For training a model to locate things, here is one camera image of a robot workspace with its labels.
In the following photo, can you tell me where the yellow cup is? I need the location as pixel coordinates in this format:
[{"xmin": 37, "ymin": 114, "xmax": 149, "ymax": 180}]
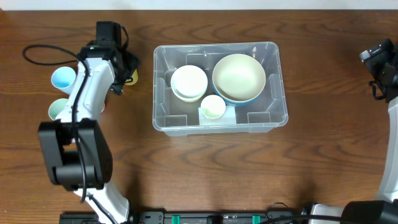
[{"xmin": 125, "ymin": 69, "xmax": 138, "ymax": 86}]

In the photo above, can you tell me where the white bowl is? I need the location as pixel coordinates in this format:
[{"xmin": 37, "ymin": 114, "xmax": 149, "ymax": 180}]
[{"xmin": 170, "ymin": 65, "xmax": 208, "ymax": 97}]

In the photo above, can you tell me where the yellow bowl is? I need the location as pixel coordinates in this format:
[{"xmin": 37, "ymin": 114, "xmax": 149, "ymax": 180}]
[{"xmin": 176, "ymin": 95, "xmax": 203, "ymax": 103}]

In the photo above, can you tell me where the cream white cup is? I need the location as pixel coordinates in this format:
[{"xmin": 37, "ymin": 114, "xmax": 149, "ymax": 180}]
[{"xmin": 200, "ymin": 95, "xmax": 226, "ymax": 119}]

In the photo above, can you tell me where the dark blue bowl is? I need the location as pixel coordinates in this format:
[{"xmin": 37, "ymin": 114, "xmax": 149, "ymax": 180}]
[{"xmin": 215, "ymin": 90, "xmax": 259, "ymax": 106}]

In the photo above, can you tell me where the large beige bowl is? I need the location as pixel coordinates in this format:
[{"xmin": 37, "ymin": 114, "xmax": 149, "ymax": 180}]
[{"xmin": 212, "ymin": 54, "xmax": 266, "ymax": 102}]

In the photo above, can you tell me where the grey bowl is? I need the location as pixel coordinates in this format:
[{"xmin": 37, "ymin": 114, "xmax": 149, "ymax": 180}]
[{"xmin": 172, "ymin": 88, "xmax": 206, "ymax": 98}]

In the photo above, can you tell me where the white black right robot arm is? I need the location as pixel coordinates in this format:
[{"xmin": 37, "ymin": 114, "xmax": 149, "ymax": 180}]
[{"xmin": 302, "ymin": 40, "xmax": 397, "ymax": 223}]

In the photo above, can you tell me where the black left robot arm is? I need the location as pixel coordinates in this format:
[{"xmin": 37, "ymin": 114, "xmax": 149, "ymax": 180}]
[{"xmin": 38, "ymin": 21, "xmax": 139, "ymax": 223}]

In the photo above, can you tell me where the light blue cup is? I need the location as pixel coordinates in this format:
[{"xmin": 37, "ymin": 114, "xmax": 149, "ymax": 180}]
[{"xmin": 51, "ymin": 67, "xmax": 76, "ymax": 95}]

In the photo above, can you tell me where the mint green cup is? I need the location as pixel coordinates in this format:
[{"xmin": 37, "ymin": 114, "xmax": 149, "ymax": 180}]
[{"xmin": 48, "ymin": 98, "xmax": 68, "ymax": 120}]

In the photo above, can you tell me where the clear plastic storage bin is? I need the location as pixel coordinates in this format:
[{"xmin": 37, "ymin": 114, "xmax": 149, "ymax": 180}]
[{"xmin": 152, "ymin": 42, "xmax": 289, "ymax": 136}]

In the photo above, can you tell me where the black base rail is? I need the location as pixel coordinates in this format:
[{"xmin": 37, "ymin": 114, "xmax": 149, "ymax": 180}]
[{"xmin": 58, "ymin": 210, "xmax": 298, "ymax": 224}]

